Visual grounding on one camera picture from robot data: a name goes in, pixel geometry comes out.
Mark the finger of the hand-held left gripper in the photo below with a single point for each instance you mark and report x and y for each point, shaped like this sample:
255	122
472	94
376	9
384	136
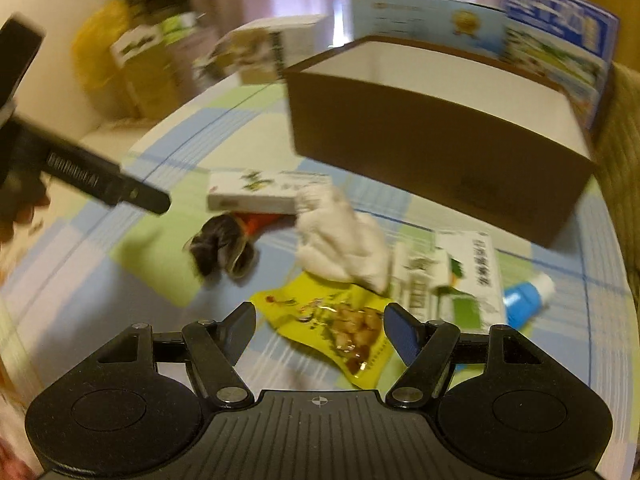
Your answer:
110	182

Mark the white green spray box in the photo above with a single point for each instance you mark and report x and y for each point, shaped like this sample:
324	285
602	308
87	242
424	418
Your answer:
472	280

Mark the dark blue milk carton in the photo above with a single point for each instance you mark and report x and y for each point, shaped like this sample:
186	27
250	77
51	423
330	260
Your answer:
560	40

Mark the white cloth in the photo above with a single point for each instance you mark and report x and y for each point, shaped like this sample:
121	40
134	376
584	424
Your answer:
342	242

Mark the yellow snack packet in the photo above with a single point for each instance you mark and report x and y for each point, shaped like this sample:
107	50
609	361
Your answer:
330	327

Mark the brown cardboard box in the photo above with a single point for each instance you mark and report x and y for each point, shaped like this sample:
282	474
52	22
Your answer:
440	145

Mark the green printed carton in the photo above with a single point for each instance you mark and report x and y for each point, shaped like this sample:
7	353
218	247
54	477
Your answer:
150	65

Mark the red snack packet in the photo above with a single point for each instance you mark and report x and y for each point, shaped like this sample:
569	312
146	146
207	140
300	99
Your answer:
262	222

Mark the checked tablecloth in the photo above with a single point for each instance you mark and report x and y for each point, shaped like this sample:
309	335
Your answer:
115	270

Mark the blue white tube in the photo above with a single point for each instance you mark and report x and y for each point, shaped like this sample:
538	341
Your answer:
527	300

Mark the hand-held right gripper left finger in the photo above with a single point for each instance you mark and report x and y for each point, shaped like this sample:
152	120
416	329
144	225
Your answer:
241	330

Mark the white grey medicine box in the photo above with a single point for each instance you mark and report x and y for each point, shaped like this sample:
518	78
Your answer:
417	280

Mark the person's left hand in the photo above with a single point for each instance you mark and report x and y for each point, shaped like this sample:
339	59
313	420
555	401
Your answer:
17	215

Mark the light blue milk carton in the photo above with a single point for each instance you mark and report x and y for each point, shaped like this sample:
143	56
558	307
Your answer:
425	20

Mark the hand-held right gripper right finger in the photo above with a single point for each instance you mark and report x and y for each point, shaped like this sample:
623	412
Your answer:
400	332

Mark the white green medicine box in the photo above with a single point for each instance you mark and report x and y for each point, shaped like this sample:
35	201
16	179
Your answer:
260	192

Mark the yellow plastic bag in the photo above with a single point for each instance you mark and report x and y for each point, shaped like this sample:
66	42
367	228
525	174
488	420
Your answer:
97	50

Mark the white appliance box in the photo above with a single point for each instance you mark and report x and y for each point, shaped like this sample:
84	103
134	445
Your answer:
270	45

